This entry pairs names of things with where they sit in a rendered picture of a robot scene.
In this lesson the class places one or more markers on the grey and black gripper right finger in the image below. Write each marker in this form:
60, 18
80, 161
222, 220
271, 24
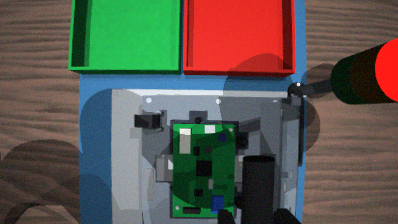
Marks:
284, 216

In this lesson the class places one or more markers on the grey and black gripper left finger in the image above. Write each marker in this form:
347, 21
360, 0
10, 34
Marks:
225, 217

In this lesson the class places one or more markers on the red bin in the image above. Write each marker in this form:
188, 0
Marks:
250, 37

